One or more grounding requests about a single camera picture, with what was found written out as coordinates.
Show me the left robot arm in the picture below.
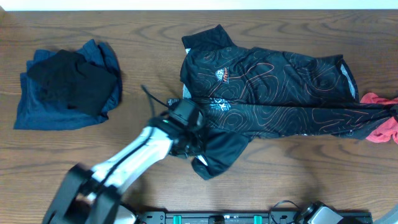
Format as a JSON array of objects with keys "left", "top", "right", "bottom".
[{"left": 43, "top": 117, "right": 205, "bottom": 223}]

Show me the black orange patterned jersey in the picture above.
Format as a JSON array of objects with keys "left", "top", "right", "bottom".
[{"left": 180, "top": 26, "right": 397, "bottom": 180}]

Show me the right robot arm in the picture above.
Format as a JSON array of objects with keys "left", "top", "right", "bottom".
[{"left": 294, "top": 201, "right": 397, "bottom": 224}]

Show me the folded navy blue garment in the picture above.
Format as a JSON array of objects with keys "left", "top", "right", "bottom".
[{"left": 14, "top": 39, "right": 123, "bottom": 131}]

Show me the folded black garment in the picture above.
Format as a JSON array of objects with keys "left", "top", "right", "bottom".
[{"left": 27, "top": 50, "right": 118, "bottom": 116}]

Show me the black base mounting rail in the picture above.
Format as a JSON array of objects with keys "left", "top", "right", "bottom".
[{"left": 124, "top": 200, "right": 373, "bottom": 224}]

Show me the red t-shirt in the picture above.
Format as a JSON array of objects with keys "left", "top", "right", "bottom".
[{"left": 360, "top": 93, "right": 397, "bottom": 143}]

